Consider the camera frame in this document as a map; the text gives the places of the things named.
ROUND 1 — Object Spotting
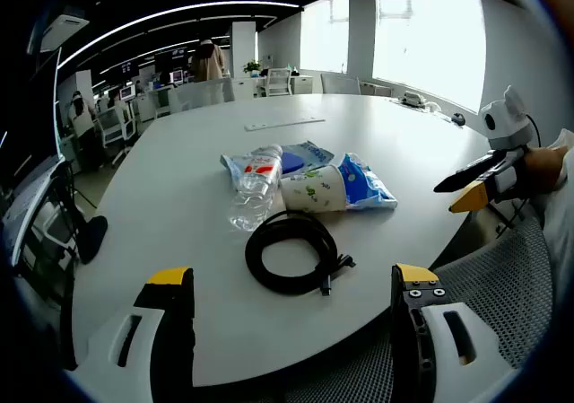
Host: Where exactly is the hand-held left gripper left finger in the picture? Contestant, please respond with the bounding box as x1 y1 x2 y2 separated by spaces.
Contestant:
74 267 197 403

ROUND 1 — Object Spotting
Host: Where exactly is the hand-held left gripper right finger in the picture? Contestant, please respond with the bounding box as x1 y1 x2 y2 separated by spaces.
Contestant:
389 262 517 403

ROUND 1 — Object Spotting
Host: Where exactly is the blue tissue pack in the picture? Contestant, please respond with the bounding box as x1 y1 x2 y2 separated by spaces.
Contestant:
336 152 399 213

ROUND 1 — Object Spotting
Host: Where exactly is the black cable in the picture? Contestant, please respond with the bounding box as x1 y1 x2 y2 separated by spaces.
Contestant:
245 210 358 297

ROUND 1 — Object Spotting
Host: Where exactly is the white paper cup green print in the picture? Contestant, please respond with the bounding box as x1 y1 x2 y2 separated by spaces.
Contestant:
280 164 349 214

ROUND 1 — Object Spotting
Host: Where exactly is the large blue snack bag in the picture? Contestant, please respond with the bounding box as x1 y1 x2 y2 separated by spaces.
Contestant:
220 140 335 192

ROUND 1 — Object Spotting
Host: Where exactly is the clear plastic water bottle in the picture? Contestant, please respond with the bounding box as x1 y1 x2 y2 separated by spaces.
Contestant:
227 145 284 232

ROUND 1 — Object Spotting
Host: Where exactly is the person's right hand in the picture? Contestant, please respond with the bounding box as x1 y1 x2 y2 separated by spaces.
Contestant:
522 145 569 194

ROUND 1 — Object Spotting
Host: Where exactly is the person's white jacket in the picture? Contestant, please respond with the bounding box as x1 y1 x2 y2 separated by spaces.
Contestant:
534 186 574 317

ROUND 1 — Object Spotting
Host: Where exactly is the dark blue chair headrest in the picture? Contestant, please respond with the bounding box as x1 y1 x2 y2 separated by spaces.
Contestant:
78 215 109 265

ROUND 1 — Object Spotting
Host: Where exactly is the translucent chair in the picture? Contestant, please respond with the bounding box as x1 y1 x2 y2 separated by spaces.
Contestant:
319 72 362 96
168 77 235 113

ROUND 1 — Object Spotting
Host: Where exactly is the white office chair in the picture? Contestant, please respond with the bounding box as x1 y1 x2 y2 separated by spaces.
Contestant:
96 105 138 166
265 67 294 97

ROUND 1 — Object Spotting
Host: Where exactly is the large display screen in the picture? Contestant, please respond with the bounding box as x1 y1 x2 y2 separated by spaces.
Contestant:
0 46 68 269

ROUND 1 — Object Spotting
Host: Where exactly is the ceiling air conditioner unit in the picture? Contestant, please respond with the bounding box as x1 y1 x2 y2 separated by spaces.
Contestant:
27 13 91 55

